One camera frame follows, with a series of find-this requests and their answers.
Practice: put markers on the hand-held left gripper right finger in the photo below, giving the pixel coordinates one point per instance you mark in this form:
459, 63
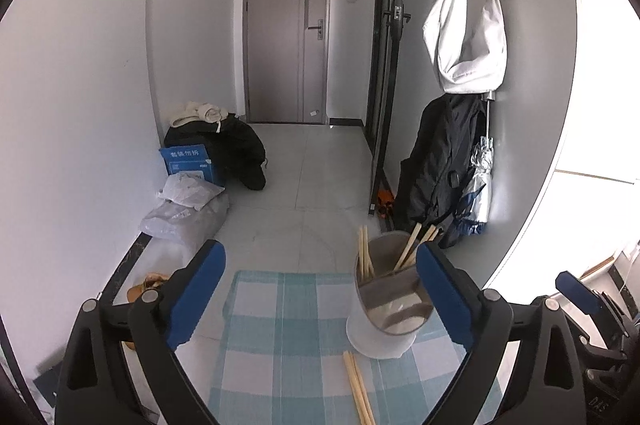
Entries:
442, 292

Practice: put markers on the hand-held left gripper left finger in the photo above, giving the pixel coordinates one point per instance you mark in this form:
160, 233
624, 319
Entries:
200, 292

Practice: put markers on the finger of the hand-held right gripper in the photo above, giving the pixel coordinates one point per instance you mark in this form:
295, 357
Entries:
580, 290

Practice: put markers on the wooden chopstick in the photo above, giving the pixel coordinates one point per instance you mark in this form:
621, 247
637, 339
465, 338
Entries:
407, 247
422, 240
361, 255
368, 257
354, 387
362, 387

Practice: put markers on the white utensil holder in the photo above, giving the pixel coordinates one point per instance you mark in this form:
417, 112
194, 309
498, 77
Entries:
380, 330

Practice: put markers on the tan lace-up shoe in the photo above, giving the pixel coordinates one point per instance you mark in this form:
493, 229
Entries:
136, 293
157, 278

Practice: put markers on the grey parcel bag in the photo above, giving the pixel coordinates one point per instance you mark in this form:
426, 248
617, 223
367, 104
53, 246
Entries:
185, 220

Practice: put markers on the white parcel bag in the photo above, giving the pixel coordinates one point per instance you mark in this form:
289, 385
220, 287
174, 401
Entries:
192, 190

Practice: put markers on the teal checked tablecloth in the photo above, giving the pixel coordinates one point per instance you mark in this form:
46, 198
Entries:
290, 345

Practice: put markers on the orange tool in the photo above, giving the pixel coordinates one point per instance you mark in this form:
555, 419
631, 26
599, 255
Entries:
384, 199

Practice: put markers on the silver folded umbrella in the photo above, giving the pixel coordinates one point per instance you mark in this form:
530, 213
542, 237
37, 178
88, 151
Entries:
480, 180

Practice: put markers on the black backpack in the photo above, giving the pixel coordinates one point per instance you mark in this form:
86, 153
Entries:
440, 165

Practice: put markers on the blue cardboard box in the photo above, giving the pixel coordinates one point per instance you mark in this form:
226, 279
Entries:
187, 157

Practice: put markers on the black jacket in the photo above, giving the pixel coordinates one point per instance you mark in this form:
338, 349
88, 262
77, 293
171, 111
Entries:
240, 145

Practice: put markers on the dark cardboard box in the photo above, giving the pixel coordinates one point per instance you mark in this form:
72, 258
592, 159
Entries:
49, 387

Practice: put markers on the cream garment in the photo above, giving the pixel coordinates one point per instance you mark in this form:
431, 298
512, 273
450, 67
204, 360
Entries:
192, 114

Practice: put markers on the black framed glass door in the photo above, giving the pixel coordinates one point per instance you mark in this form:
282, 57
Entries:
387, 80

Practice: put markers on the grey door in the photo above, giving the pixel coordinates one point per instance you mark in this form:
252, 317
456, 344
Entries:
280, 30

